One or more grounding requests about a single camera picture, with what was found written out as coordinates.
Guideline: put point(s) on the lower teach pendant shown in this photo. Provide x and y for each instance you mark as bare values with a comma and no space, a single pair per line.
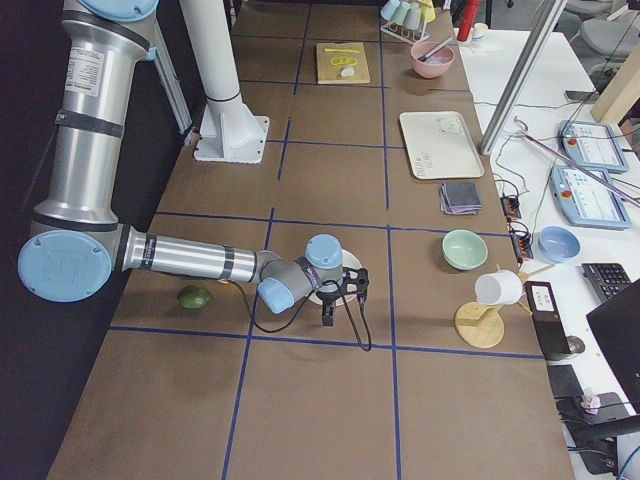
586,202

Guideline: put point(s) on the green bowl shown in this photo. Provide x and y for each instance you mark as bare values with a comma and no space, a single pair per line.
464,249

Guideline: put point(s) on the blue bowl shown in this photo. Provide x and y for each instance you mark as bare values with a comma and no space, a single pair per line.
558,244

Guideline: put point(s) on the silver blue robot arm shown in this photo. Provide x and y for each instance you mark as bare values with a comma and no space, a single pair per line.
77,241

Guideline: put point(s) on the red bottle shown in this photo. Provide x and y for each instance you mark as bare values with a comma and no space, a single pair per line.
468,19

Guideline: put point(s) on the aluminium frame post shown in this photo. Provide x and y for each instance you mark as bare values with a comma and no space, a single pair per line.
548,14

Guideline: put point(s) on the cream round plate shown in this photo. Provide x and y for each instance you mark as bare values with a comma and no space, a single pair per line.
349,261

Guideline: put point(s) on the wooden mug stand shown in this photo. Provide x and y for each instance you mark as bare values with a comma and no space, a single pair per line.
480,325

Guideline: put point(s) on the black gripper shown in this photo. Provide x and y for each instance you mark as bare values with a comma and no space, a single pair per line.
328,298

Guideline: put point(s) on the upper teach pendant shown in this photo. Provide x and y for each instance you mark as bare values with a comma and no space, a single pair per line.
593,144

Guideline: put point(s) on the green lime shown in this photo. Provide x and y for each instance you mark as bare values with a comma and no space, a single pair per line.
194,297

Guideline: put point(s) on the bamboo cutting board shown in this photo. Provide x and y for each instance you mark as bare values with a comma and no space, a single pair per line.
328,74

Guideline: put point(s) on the grey folded cloth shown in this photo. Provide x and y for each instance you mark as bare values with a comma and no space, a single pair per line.
459,198

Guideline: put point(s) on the white bear tray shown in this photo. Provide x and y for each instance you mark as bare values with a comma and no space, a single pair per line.
439,146

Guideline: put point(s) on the black keyboard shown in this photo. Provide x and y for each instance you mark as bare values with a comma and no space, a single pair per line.
606,279

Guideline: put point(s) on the black box white label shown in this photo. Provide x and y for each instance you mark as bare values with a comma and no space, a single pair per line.
546,319

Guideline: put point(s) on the teach pendant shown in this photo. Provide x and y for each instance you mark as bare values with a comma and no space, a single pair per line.
593,144
586,202

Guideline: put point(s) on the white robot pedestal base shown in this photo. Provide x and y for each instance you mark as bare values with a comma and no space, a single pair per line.
229,131

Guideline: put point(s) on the yellow plastic knife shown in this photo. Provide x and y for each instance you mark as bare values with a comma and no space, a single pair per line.
341,50

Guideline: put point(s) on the white wire cup rack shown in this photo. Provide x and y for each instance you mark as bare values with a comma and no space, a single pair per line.
407,21

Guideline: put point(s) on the pink bowl with ice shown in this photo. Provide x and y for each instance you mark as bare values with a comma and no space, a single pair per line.
435,65

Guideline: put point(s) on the white mug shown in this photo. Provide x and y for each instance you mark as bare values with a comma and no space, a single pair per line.
502,287

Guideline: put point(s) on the steel muddler black tip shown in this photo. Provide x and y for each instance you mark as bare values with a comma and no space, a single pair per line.
435,49

